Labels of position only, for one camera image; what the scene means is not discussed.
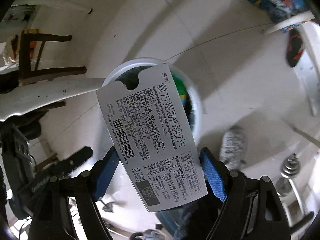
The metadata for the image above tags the white table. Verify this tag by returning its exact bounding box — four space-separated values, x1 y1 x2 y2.
0 77 105 122

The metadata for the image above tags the white round trash bin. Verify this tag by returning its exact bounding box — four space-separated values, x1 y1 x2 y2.
102 57 202 146

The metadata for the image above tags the grey medicine box sleeve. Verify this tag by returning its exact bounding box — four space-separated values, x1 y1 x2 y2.
97 64 207 212

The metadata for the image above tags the blue printed carton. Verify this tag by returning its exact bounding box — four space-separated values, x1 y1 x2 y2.
247 0 315 35

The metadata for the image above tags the red black slipper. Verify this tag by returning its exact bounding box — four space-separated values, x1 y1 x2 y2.
286 29 304 68

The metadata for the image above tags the dumbbell right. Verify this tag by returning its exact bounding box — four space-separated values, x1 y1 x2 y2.
274 153 315 230

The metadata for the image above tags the dark wooden chair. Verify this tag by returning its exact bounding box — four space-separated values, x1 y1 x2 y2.
18 29 88 81

